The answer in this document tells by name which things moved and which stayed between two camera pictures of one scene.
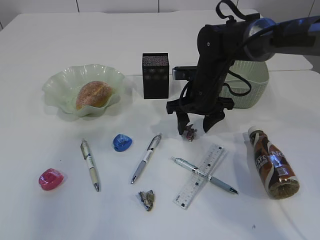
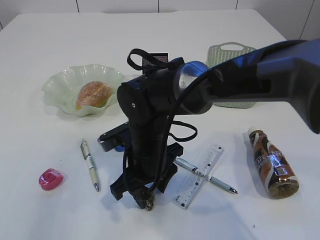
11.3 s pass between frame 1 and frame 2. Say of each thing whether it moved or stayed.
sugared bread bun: stayed
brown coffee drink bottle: stayed
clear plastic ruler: stayed
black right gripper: moved
